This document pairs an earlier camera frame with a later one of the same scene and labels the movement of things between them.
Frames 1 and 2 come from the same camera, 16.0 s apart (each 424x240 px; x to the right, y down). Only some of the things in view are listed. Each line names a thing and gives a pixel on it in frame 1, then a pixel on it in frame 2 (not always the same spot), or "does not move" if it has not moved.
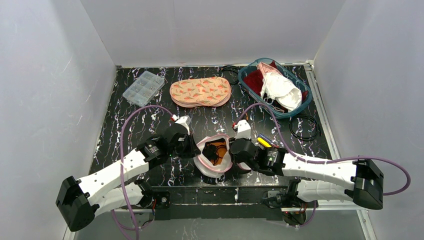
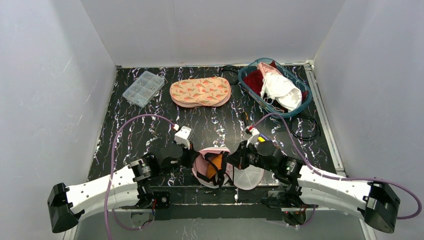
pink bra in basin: [265, 69] does not move
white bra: [275, 86] does not move
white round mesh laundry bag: [206, 166] → [244, 178]
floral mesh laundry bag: [213, 91] does not move
